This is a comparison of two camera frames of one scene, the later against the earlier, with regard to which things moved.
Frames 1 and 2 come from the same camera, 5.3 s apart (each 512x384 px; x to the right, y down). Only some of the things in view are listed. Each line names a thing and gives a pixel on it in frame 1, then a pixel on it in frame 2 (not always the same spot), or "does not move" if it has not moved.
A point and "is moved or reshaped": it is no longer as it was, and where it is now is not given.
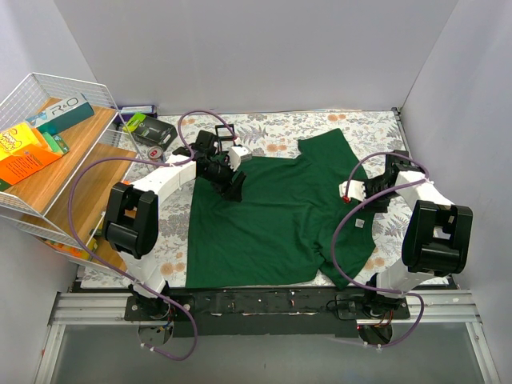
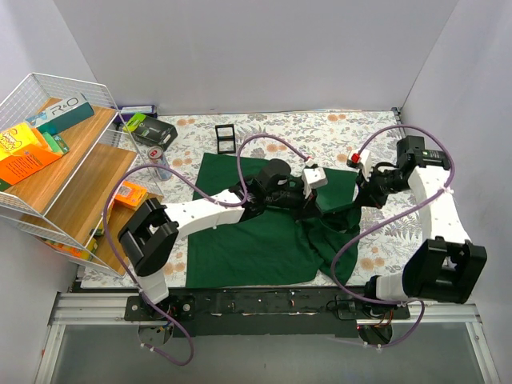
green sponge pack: [56, 143] does not move
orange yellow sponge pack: [22, 150] does not move
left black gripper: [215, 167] -> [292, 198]
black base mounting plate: [266, 312] does not move
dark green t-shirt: [292, 227] is moved or reshaped
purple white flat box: [142, 109] does not move
